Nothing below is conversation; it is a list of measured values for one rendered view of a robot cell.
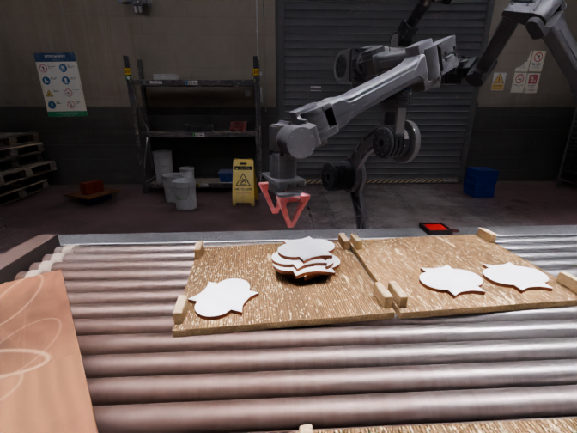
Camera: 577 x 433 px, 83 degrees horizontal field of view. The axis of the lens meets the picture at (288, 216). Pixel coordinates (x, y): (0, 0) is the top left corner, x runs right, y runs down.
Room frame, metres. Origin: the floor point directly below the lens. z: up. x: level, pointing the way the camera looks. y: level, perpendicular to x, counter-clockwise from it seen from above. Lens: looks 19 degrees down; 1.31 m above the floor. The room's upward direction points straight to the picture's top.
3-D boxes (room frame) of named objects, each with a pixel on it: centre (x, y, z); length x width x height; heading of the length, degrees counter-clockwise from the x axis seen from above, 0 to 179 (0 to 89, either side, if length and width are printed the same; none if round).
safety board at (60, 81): (5.35, 3.45, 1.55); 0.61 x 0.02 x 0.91; 92
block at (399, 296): (0.57, -0.22, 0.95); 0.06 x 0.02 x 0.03; 7
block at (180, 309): (0.52, 0.20, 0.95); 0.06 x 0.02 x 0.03; 7
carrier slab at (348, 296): (0.68, 0.02, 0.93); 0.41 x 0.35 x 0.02; 97
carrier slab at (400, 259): (0.73, -0.40, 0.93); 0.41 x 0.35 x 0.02; 97
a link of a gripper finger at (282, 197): (0.66, 0.00, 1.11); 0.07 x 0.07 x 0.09; 22
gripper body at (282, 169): (0.69, 0.01, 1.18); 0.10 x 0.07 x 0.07; 22
